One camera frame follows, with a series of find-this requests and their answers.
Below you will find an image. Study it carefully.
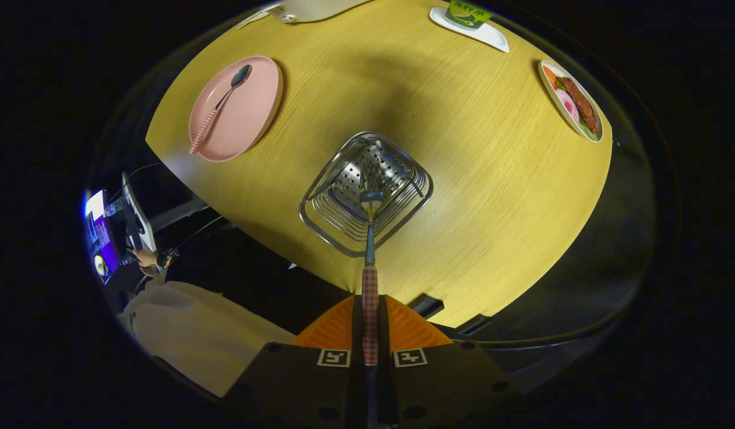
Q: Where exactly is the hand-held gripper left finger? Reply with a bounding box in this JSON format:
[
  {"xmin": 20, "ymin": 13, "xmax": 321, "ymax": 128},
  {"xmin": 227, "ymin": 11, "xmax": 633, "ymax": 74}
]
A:
[{"xmin": 222, "ymin": 294, "xmax": 366, "ymax": 429}]

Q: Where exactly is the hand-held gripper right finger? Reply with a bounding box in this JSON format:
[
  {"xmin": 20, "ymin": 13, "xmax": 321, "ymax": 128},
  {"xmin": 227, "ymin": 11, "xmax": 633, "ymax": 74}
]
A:
[{"xmin": 378, "ymin": 294, "xmax": 521, "ymax": 429}]

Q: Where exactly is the fork with checkered handle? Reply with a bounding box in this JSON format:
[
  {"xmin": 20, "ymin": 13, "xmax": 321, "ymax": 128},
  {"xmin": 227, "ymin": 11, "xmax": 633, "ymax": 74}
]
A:
[{"xmin": 359, "ymin": 160, "xmax": 385, "ymax": 366}]

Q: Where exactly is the spoon with checkered handle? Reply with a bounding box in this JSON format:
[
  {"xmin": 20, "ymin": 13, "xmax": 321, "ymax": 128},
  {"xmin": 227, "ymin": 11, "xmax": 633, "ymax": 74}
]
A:
[{"xmin": 189, "ymin": 64, "xmax": 253, "ymax": 155}]

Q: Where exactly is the black table clamp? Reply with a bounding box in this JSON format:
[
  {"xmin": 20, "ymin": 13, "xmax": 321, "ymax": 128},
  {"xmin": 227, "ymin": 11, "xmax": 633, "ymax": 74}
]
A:
[
  {"xmin": 412, "ymin": 294, "xmax": 446, "ymax": 319},
  {"xmin": 457, "ymin": 315, "xmax": 493, "ymax": 336}
]

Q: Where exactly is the person's white shirt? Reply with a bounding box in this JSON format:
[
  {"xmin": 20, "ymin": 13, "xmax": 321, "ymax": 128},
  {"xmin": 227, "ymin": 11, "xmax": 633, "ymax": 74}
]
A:
[{"xmin": 119, "ymin": 279, "xmax": 297, "ymax": 398}]

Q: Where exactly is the perforated metal basket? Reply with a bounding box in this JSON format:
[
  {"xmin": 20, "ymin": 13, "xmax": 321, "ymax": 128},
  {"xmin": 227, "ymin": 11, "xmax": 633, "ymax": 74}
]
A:
[{"xmin": 299, "ymin": 131, "xmax": 434, "ymax": 258}]

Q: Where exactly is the open laptop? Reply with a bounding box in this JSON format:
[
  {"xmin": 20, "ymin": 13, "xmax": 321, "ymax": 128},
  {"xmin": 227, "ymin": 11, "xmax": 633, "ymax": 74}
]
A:
[{"xmin": 83, "ymin": 173, "xmax": 160, "ymax": 285}]

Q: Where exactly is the pink round plate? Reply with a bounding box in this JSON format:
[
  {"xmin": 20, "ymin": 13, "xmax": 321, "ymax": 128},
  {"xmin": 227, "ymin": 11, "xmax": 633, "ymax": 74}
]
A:
[{"xmin": 189, "ymin": 55, "xmax": 284, "ymax": 163}]

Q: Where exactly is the pink and white food slice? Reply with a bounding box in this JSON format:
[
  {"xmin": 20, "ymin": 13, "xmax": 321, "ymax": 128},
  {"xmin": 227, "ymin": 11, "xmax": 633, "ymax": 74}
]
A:
[{"xmin": 553, "ymin": 88, "xmax": 581, "ymax": 125}]

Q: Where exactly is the brown meat piece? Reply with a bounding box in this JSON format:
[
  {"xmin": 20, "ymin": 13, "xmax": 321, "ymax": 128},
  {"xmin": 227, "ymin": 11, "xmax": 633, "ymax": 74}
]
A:
[{"xmin": 561, "ymin": 76, "xmax": 599, "ymax": 133}]

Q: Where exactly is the white food plate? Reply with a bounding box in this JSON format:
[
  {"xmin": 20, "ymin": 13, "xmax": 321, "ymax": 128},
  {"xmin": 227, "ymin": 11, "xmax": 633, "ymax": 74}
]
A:
[{"xmin": 538, "ymin": 60, "xmax": 605, "ymax": 144}]

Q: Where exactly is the white square coaster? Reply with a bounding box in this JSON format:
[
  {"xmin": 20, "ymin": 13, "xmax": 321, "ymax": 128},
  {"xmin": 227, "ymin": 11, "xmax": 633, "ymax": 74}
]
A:
[{"xmin": 429, "ymin": 7, "xmax": 510, "ymax": 53}]

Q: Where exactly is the green label drink bottle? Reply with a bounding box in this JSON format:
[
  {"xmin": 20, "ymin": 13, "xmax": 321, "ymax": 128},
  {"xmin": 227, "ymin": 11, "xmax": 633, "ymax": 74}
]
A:
[{"xmin": 445, "ymin": 0, "xmax": 494, "ymax": 30}]

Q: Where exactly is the white toaster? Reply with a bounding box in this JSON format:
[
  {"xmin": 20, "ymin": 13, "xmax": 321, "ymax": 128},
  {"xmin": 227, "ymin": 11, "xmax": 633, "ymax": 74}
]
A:
[{"xmin": 273, "ymin": 0, "xmax": 374, "ymax": 24}]

